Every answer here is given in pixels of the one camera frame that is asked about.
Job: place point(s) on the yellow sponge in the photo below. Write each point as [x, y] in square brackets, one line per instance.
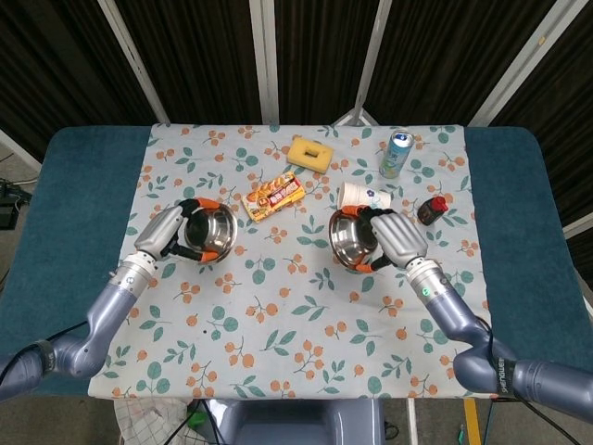
[309, 153]

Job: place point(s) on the stacked white paper cups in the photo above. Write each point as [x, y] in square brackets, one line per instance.
[363, 194]

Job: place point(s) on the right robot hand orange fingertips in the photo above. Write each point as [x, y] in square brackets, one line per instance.
[398, 236]

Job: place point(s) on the yellow snack package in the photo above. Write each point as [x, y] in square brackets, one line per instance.
[273, 197]

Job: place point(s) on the light blue drink can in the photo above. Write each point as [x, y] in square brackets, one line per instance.
[394, 155]

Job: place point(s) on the steel bowl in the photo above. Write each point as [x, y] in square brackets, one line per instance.
[218, 229]
[349, 238]

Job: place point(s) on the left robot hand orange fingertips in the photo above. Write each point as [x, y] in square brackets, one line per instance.
[157, 232]

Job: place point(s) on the black bottle red cap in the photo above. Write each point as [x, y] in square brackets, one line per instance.
[431, 212]

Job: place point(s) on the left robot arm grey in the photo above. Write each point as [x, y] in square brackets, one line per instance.
[106, 315]

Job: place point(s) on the teal blue table cover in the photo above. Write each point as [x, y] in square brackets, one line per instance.
[69, 208]

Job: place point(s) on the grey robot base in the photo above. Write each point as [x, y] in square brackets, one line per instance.
[296, 424]

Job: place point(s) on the white partition frame post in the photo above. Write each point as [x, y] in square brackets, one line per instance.
[18, 147]
[579, 226]
[519, 65]
[368, 60]
[266, 60]
[134, 65]

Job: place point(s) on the white metal table leg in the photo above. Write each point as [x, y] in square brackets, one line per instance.
[412, 424]

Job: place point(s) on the floral tablecloth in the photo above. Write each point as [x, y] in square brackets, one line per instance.
[296, 324]

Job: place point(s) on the black power strip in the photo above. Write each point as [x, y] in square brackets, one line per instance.
[9, 215]

